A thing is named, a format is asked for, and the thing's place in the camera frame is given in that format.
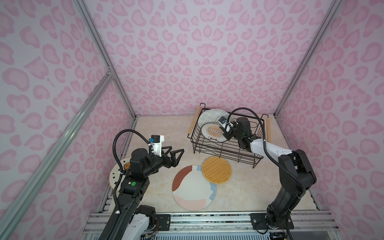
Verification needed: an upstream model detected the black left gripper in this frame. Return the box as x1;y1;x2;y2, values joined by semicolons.
143;144;183;179

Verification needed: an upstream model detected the black wire dish rack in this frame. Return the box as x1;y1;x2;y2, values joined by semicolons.
188;103;264;168

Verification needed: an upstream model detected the orange sunburst green-rim plate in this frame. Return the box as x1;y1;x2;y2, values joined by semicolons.
201;123;227;143

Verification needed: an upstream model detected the white grid pattern plate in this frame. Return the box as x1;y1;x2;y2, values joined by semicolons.
197;109;229;127

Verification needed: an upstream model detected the large pastel colour-block plate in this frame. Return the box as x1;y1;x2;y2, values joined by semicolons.
172;165;217;211

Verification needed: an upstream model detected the tan woven bamboo tray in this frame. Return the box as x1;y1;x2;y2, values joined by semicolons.
202;157;232;184

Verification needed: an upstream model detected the star pattern character plate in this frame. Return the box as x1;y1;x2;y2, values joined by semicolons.
109;157;132;189

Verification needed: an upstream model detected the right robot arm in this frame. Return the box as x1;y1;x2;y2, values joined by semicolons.
219;117;317;229

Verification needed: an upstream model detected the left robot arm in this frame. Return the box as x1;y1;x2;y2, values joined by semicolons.
99;146;185;240

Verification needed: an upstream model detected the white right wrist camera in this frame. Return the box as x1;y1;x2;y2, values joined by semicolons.
218;117;234;134

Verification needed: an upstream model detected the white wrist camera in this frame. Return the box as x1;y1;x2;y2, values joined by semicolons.
218;117;234;134
149;135;165;157

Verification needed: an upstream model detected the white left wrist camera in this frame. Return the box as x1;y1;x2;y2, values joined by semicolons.
149;135;165;157

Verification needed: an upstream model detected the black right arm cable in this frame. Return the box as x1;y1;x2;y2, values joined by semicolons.
227;107;307;240

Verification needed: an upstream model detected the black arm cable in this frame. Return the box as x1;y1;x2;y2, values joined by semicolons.
103;128;151;240
227;107;307;240

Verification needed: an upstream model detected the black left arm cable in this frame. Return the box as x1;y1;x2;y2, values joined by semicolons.
103;128;151;240

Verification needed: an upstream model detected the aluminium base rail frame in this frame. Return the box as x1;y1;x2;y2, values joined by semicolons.
79;196;343;240

